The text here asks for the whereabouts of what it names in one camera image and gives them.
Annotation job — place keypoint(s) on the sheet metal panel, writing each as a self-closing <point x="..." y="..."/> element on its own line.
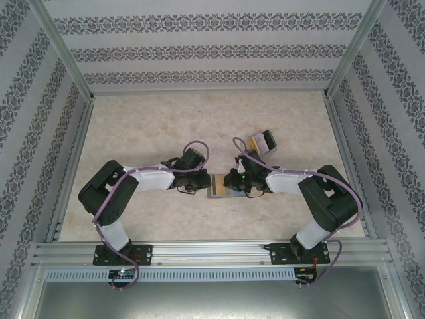
<point x="212" y="302"/>

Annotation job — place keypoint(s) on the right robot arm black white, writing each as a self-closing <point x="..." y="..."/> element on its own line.
<point x="328" y="206"/>

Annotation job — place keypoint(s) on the aluminium frame post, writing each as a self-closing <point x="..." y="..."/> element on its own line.
<point x="357" y="50"/>
<point x="63" y="53"/>

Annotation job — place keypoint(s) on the white card with pagoda print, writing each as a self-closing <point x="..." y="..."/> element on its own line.
<point x="261" y="141"/>

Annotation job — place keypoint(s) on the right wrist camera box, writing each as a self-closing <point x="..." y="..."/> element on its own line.
<point x="247" y="166"/>

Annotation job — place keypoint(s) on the clear acrylic card box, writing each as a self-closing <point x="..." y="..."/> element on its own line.
<point x="265" y="152"/>

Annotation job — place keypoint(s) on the dark VIP card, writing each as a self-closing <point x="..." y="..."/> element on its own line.
<point x="270" y="139"/>

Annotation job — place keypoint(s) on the aluminium table side rail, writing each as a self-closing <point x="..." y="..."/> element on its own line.
<point x="72" y="172"/>
<point x="338" y="133"/>

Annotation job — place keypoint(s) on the aluminium mounting rail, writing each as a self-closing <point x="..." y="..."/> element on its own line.
<point x="212" y="252"/>

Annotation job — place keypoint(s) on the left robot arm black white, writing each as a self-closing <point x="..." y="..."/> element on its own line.
<point x="103" y="199"/>

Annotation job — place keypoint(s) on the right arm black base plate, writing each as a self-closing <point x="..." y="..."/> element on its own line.
<point x="279" y="254"/>

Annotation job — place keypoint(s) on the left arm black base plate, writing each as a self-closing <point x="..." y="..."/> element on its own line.
<point x="146" y="254"/>

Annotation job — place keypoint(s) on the gold card with black stripe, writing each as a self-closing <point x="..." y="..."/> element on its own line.
<point x="253" y="143"/>
<point x="220" y="187"/>

